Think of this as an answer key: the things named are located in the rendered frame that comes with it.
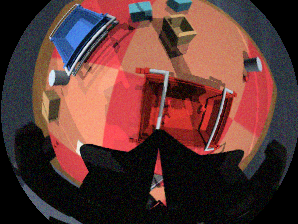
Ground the red plastic tray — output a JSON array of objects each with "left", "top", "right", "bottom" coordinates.
[{"left": 129, "top": 67, "right": 238, "bottom": 151}]

